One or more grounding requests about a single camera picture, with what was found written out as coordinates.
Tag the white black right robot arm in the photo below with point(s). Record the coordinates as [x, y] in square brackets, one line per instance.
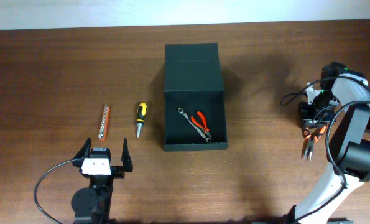
[339, 112]

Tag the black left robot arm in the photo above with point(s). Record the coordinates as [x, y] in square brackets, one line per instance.
[92, 204]

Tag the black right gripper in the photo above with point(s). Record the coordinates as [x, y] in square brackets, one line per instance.
[308, 119]

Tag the black box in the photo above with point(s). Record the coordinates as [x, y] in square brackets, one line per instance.
[193, 81]

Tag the silver double ring wrench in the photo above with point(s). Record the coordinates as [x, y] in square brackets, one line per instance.
[201, 127]

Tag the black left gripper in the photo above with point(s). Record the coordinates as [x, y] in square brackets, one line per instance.
[119, 172]

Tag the orange socket bit rail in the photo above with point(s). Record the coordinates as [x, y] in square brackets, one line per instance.
[104, 123]

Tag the orange black needle-nose pliers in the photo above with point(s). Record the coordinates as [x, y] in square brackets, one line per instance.
[310, 140]

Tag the yellow black stubby screwdriver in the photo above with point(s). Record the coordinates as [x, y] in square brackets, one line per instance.
[141, 114]

